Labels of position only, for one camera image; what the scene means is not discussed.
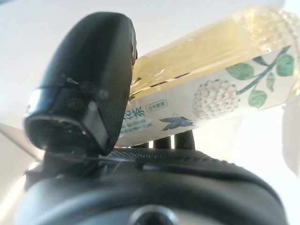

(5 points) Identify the yellow tea bottle white cap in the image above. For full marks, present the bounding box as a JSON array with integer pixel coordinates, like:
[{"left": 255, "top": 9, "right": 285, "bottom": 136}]
[{"left": 116, "top": 0, "right": 300, "bottom": 146}]

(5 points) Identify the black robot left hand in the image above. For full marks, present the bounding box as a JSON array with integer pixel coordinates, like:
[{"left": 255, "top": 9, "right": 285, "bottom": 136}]
[{"left": 16, "top": 11, "right": 289, "bottom": 225}]

